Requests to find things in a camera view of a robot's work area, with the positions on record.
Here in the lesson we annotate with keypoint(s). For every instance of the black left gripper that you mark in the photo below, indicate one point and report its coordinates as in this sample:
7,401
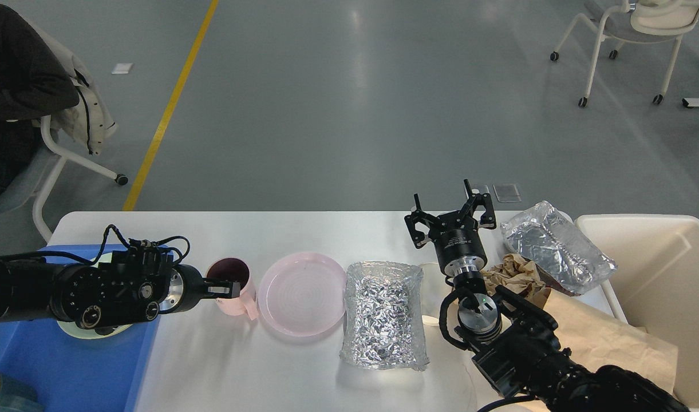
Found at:
186,288

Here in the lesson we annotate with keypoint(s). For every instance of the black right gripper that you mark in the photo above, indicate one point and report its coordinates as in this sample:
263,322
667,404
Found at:
455,237

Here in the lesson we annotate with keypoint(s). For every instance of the pink mug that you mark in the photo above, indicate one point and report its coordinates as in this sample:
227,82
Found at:
235,270

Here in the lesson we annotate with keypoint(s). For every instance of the pink plate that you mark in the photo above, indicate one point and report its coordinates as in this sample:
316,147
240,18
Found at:
302,295

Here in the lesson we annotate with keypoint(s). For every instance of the teal mug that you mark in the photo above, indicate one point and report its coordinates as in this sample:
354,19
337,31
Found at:
17,396

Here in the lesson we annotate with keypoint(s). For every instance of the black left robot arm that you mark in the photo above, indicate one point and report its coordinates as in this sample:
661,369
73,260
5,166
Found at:
140,282

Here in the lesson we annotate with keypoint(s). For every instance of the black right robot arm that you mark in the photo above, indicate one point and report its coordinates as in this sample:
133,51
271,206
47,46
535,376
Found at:
512,340

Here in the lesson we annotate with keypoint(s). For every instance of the floor outlet plate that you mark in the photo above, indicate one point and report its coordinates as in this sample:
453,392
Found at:
507,193

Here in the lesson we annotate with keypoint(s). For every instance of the crumpled brown paper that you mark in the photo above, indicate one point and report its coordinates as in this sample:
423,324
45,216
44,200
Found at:
519,275

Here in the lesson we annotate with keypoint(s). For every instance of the foil bag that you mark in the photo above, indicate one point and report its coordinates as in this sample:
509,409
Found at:
544,235

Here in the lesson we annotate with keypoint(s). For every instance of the crumpled foil tray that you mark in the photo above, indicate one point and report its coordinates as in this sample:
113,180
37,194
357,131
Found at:
384,328

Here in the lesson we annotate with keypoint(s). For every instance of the light green plate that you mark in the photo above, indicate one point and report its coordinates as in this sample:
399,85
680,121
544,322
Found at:
72,330

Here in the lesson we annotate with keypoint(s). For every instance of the blue plastic tray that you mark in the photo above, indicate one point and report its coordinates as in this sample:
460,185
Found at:
70,374

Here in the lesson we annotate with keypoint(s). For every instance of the brown paper bag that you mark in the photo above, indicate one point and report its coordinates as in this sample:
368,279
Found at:
597,339

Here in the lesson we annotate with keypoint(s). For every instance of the white chair with jacket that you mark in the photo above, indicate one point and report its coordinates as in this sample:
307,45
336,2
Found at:
40,176

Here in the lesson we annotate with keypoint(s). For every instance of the cream plastic bin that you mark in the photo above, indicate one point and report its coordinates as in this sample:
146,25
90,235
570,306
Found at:
656,285

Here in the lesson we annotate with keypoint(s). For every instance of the white paper on floor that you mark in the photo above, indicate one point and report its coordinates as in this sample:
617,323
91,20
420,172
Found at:
122,68

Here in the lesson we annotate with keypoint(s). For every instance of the white rolling chair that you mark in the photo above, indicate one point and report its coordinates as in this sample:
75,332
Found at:
635,22

